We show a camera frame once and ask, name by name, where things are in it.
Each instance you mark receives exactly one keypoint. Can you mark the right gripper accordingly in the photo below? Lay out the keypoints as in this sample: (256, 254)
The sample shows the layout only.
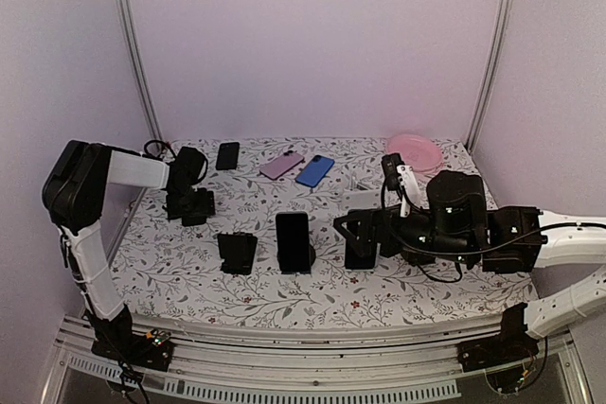
(368, 227)

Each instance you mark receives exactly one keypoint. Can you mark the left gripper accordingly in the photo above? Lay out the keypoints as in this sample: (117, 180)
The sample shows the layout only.
(173, 210)

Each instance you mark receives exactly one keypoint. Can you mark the black phone blue edge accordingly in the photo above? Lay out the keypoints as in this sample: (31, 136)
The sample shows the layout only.
(356, 262)

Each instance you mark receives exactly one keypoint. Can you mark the dark grey phone stand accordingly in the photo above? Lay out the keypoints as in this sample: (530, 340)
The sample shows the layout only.
(310, 257)

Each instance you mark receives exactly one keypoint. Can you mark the black phone teal edge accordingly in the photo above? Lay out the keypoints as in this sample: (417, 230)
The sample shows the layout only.
(292, 240)

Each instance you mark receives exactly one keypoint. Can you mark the black folding phone stand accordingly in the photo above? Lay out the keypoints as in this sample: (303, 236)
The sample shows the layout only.
(237, 252)

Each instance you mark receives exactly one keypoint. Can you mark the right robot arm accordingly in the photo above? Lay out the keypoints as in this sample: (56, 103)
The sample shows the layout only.
(523, 238)

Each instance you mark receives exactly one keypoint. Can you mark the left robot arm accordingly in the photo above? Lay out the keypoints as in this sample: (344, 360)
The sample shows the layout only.
(74, 195)

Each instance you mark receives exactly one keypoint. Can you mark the white flat folding stand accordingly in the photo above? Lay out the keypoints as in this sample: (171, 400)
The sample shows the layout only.
(358, 195)

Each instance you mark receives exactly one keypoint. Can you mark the small black phone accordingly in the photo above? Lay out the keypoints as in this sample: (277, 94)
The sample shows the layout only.
(228, 156)

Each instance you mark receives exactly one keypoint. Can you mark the blue phone face down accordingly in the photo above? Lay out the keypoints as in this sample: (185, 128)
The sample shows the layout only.
(314, 172)

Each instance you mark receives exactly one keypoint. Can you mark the pink phone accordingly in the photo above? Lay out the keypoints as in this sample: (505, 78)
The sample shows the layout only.
(280, 165)

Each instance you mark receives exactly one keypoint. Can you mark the floral patterned table mat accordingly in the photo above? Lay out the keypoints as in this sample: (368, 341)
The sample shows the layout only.
(164, 269)

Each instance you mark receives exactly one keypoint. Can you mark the pink plastic plate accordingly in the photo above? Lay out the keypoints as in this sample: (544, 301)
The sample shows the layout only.
(420, 153)

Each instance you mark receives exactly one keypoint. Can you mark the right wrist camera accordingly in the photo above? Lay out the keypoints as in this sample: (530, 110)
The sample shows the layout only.
(400, 178)

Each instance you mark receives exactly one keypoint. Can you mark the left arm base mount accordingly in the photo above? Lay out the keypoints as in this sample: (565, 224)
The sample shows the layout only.
(115, 340)

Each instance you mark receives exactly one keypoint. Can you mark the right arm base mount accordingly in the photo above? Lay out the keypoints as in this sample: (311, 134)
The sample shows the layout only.
(511, 343)

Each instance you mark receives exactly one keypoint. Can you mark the left aluminium frame post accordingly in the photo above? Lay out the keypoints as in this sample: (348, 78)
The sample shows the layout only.
(126, 19)

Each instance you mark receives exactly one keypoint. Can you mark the aluminium frame post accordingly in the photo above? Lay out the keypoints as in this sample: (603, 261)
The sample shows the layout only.
(497, 42)
(126, 19)

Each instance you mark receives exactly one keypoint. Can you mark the right aluminium frame post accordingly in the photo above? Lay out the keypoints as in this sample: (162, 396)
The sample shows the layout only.
(497, 42)

